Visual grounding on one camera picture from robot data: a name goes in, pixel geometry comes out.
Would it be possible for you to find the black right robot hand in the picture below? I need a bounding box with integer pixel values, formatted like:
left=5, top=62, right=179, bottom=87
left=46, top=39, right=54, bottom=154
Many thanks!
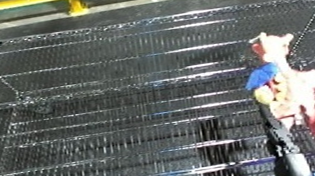
left=255, top=95, right=315, bottom=176

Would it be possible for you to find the pink soft toy blue patch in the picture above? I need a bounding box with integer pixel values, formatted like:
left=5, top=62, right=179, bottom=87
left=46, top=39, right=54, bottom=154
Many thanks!
left=236, top=24, right=315, bottom=147

